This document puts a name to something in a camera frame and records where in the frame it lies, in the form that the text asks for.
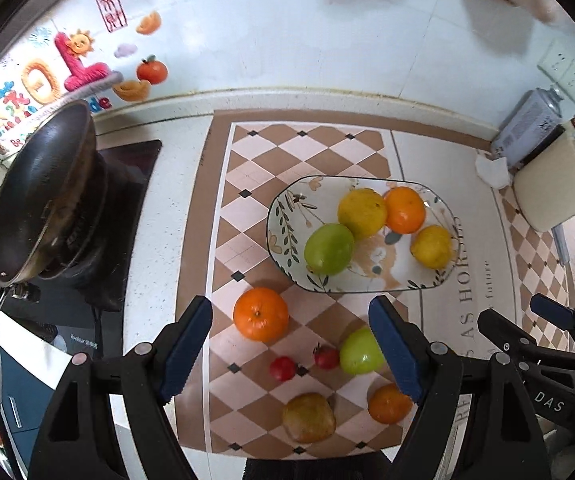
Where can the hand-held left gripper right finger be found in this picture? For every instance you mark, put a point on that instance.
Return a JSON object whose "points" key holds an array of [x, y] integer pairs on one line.
{"points": [[398, 355]]}

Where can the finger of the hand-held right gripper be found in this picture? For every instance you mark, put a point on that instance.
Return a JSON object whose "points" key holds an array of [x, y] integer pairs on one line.
{"points": [[505, 331], [551, 311]]}

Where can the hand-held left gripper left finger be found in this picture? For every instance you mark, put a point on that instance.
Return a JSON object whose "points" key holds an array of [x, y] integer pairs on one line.
{"points": [[186, 352]]}

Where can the green apple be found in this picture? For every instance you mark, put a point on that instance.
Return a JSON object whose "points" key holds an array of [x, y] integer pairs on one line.
{"points": [[329, 249], [358, 355]]}

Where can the orange tangerine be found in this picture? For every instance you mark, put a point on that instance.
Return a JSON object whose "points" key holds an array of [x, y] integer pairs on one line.
{"points": [[261, 314], [387, 404], [406, 210]]}

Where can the red cherry tomato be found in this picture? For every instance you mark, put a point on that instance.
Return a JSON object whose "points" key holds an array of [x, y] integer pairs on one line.
{"points": [[327, 358], [282, 368]]}

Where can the brown russet pear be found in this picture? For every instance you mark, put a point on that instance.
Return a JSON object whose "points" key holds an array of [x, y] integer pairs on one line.
{"points": [[309, 417]]}

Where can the oval floral ceramic plate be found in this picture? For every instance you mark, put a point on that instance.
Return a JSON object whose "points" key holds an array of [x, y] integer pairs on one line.
{"points": [[312, 280]]}

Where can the checkered mat with lettering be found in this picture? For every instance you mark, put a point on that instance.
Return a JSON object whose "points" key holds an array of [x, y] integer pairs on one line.
{"points": [[467, 280]]}

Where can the small yellow lemon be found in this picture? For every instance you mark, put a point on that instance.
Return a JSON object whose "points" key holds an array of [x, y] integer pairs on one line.
{"points": [[432, 246]]}

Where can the cream utensil holder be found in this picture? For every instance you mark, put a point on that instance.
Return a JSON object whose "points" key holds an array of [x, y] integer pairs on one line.
{"points": [[552, 185]]}

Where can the large yellow citrus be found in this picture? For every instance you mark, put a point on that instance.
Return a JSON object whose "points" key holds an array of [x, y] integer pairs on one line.
{"points": [[362, 212]]}

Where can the black induction cooktop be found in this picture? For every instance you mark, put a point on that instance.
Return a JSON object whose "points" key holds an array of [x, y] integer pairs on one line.
{"points": [[117, 220]]}

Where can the crumpled white tissue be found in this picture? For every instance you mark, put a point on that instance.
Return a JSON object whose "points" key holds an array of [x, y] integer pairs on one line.
{"points": [[492, 170]]}

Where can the brown checkered mat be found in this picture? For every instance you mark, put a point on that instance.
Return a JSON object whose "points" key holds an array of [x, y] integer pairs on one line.
{"points": [[247, 195]]}

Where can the grey gas canister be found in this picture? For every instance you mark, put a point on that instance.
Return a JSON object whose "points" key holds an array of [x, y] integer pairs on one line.
{"points": [[530, 127]]}

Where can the black wok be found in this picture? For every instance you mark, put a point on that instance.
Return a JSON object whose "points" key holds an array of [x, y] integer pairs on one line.
{"points": [[42, 185]]}

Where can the white wall outlet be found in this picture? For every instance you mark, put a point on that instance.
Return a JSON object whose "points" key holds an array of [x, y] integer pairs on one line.
{"points": [[570, 70]]}

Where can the festive wall stickers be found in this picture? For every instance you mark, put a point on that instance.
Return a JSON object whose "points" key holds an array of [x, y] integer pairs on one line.
{"points": [[42, 77]]}

